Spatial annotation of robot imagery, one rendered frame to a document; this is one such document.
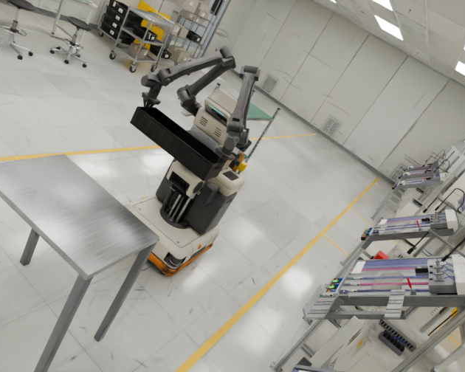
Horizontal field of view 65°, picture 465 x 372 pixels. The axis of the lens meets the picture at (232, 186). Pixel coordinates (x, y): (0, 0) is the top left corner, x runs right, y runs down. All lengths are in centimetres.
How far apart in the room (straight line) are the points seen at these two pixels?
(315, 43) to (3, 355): 1079
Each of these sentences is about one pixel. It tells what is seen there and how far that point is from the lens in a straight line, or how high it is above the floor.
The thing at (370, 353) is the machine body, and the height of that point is 59.
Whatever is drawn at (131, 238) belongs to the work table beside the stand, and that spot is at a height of 80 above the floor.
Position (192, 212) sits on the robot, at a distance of 288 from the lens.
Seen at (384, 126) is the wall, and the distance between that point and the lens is 1105.
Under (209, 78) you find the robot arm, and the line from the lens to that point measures 231.
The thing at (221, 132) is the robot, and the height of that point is 117.
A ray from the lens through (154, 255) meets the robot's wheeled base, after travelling 279.
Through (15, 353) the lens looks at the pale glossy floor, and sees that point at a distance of 223.
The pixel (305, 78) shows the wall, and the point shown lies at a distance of 1160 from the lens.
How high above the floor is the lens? 186
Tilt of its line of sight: 23 degrees down
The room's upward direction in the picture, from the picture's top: 32 degrees clockwise
